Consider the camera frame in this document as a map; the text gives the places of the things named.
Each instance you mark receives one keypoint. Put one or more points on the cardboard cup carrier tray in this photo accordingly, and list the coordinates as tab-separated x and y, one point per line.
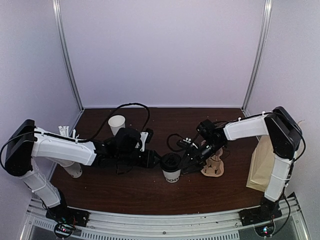
214	166

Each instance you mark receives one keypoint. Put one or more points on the aluminium front rail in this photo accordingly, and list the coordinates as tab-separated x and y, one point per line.
209	226

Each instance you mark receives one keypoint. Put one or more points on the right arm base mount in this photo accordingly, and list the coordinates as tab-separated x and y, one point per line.
262	219

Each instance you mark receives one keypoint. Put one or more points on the brown paper bag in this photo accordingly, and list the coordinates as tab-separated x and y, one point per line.
261	166

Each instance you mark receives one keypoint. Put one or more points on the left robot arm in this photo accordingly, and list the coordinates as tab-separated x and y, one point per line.
127	147

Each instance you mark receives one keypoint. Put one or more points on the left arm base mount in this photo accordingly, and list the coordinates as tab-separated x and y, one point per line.
67	220

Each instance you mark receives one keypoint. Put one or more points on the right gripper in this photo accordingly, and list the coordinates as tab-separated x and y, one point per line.
194	153

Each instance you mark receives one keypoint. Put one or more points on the left aluminium frame post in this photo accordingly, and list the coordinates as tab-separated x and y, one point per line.
65	53

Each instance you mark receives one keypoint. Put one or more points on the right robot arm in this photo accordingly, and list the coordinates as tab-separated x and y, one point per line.
283	131

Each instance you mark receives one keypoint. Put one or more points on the paper wrapped straws bundle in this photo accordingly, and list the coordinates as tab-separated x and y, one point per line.
67	131

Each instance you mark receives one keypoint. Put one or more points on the white cup holding straws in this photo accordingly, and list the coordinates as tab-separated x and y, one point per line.
74	169

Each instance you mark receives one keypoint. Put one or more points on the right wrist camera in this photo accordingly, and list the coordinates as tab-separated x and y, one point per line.
184	143

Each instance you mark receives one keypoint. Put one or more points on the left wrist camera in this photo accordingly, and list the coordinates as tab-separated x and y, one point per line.
145	138

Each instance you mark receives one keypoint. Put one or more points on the right aluminium frame post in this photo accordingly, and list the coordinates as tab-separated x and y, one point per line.
263	36

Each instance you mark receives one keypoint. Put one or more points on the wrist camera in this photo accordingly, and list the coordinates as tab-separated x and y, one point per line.
184	143
145	138

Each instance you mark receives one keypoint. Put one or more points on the black plastic cup lid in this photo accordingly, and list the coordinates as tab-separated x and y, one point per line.
170	162

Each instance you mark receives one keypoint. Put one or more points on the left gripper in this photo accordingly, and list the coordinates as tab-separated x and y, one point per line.
148	161

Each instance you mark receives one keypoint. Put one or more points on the white paper cup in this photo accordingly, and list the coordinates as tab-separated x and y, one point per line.
116	122
172	177

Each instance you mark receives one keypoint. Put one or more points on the aluminium frame post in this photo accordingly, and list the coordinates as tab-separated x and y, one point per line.
263	36
65	53

